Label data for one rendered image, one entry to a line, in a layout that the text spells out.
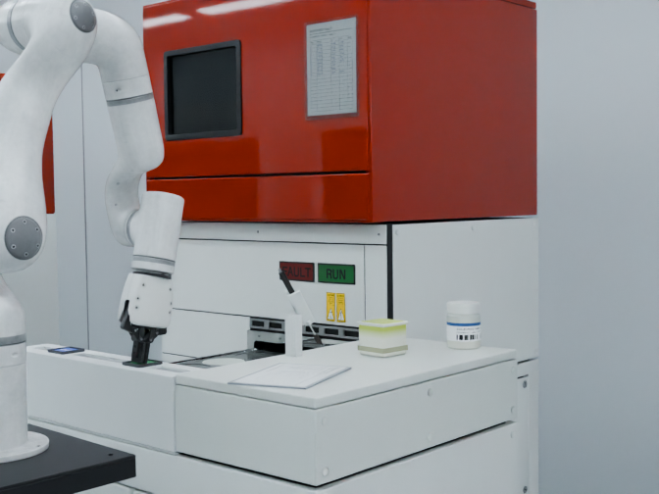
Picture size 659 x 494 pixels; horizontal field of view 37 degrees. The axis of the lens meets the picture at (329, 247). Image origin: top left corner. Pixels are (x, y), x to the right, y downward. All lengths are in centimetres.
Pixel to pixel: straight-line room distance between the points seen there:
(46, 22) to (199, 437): 76
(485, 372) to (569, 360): 176
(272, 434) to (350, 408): 14
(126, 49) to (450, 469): 99
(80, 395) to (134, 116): 58
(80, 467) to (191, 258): 117
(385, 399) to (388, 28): 93
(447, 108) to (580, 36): 131
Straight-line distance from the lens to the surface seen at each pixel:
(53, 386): 215
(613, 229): 360
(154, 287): 194
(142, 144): 190
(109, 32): 188
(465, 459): 195
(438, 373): 185
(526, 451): 286
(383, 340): 195
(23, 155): 172
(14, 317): 172
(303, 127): 235
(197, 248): 270
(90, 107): 568
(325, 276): 237
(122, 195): 200
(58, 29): 173
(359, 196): 223
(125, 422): 197
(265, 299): 252
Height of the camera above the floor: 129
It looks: 3 degrees down
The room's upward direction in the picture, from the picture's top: 1 degrees counter-clockwise
